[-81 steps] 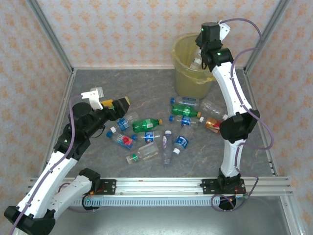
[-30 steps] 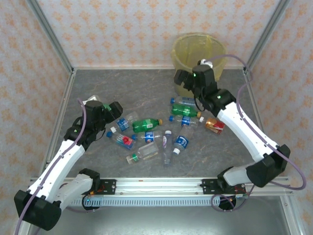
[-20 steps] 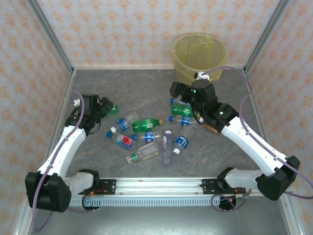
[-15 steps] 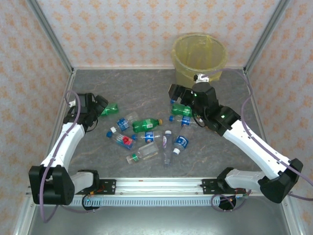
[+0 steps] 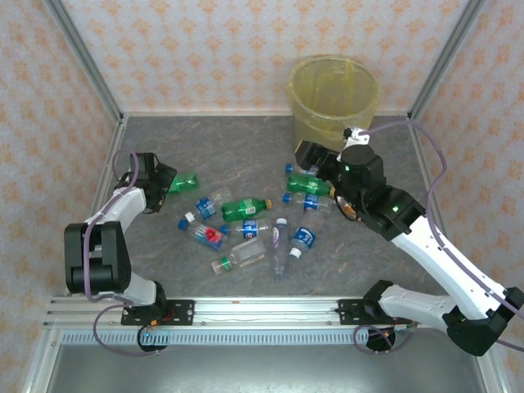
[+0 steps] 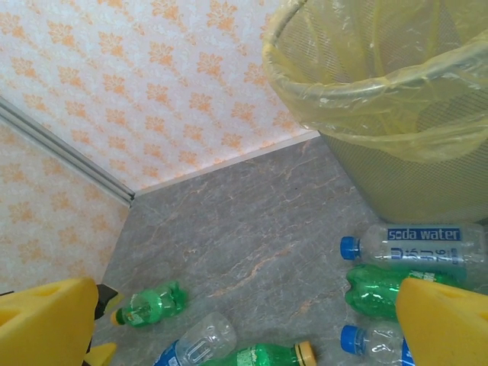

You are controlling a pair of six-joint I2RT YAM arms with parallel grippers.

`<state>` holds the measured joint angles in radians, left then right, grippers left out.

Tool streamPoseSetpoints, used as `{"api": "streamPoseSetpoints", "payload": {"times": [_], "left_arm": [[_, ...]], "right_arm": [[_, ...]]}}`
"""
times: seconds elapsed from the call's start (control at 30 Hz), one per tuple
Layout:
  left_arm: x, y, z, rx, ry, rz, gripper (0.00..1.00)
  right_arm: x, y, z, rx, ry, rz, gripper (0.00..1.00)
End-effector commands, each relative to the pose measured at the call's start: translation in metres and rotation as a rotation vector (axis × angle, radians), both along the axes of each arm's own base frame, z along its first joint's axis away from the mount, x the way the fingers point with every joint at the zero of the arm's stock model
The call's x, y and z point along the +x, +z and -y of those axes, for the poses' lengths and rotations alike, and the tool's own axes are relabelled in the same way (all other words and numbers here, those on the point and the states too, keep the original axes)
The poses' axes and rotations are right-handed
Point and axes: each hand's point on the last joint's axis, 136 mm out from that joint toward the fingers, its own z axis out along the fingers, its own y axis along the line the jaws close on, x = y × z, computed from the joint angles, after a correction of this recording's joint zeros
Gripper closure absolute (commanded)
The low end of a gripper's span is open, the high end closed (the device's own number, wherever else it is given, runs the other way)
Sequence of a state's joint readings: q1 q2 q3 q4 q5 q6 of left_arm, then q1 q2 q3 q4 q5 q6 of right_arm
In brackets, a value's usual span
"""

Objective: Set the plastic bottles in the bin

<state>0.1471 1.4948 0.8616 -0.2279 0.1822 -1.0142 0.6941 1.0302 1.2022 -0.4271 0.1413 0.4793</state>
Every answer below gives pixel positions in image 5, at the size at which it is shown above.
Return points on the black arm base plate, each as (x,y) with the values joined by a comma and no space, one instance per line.
(184,313)
(348,313)

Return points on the orange red plastic bottle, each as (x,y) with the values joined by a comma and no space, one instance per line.
(348,209)

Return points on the clear bottle pale label blue cap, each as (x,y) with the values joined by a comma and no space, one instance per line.
(296,168)

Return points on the crushed green plastic bottle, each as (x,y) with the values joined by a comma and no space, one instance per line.
(186,183)

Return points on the slim clear bottle purple label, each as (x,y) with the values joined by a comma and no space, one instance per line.
(278,237)

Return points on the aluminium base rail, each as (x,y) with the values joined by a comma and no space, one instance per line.
(266,313)

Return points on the grey metal shelf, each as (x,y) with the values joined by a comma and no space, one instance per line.
(262,370)

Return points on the aluminium back frame bar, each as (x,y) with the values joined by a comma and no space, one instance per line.
(204,113)

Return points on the clear bottle red blue label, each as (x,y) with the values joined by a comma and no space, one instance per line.
(209,236)

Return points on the clear bottle dark blue label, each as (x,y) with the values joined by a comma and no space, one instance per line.
(311,201)

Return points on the aluminium side frame rail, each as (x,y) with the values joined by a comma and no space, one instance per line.
(107,163)
(421,143)

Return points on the green bottle green label yellow cap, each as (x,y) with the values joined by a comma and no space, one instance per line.
(309,185)

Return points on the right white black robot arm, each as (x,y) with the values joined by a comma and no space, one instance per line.
(450,266)

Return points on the clear bottle blue label white cap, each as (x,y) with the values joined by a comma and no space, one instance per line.
(304,236)
(204,207)

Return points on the clear bottle round blue logo label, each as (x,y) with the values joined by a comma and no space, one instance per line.
(249,229)

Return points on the aluminium frame post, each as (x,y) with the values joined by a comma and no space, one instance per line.
(446,57)
(84,57)

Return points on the bin with yellow bag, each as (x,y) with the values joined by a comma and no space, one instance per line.
(299,131)

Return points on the clear bottle green label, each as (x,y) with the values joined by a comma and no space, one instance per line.
(245,254)

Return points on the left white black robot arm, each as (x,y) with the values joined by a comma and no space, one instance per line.
(123,209)

